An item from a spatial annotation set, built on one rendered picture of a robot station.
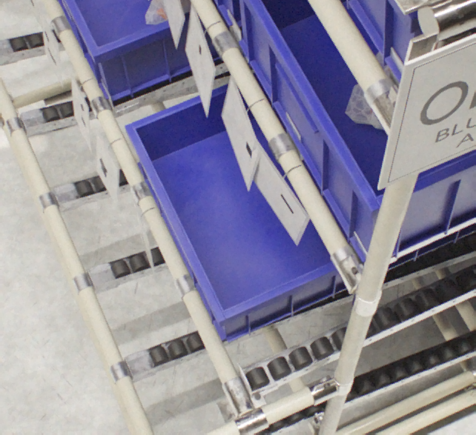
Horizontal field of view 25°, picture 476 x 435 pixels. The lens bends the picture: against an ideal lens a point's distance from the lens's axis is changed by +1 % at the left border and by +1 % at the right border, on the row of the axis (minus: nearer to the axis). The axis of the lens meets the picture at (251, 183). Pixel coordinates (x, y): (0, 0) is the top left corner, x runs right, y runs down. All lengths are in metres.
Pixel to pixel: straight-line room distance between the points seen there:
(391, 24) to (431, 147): 0.12
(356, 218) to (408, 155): 0.33
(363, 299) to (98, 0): 0.90
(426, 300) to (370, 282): 0.42
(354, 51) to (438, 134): 0.14
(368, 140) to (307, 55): 0.16
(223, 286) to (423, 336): 0.89
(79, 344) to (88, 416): 0.17
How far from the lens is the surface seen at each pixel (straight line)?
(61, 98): 2.64
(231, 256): 1.73
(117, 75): 1.84
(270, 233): 1.75
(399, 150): 0.98
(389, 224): 1.16
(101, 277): 2.06
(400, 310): 1.72
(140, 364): 1.99
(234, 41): 1.56
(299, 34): 1.54
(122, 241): 2.57
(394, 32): 1.01
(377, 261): 1.25
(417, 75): 0.88
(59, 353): 2.48
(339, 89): 1.49
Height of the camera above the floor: 2.31
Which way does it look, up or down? 62 degrees down
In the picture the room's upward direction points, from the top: 2 degrees clockwise
